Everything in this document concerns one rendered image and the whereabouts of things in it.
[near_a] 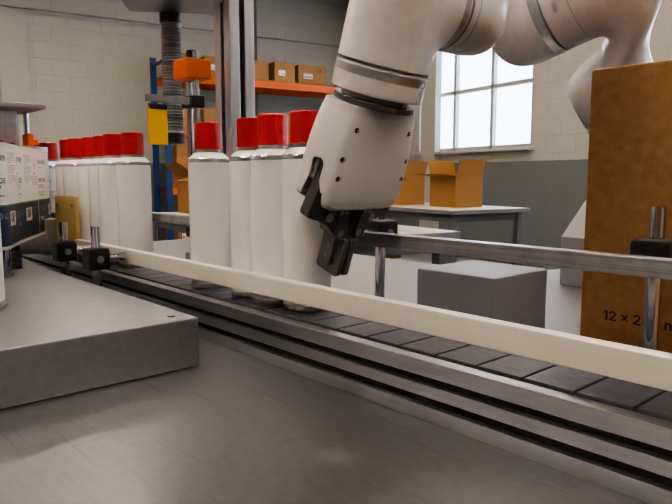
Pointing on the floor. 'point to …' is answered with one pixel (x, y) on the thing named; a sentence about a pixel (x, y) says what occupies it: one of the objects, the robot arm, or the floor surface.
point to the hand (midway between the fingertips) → (335, 252)
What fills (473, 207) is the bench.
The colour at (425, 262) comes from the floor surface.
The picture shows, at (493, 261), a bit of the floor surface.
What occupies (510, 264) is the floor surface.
